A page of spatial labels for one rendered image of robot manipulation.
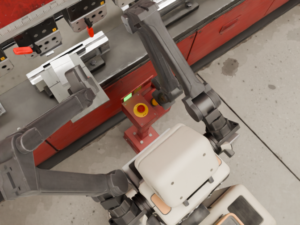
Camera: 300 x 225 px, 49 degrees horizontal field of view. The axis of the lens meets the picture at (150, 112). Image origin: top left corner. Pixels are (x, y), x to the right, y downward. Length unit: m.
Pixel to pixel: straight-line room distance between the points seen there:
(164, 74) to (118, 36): 0.47
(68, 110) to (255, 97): 1.87
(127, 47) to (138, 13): 0.58
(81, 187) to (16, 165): 0.22
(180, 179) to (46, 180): 0.37
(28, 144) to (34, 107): 0.81
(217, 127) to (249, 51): 1.69
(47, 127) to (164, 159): 0.33
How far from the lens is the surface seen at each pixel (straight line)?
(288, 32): 2.98
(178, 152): 0.94
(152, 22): 1.05
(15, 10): 1.08
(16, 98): 1.59
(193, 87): 1.09
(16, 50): 1.17
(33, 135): 0.77
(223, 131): 1.14
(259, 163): 2.49
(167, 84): 1.28
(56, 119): 0.91
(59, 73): 1.44
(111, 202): 1.04
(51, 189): 0.81
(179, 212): 1.06
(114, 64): 1.57
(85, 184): 0.91
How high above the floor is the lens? 2.29
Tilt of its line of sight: 72 degrees down
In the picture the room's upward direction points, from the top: 11 degrees clockwise
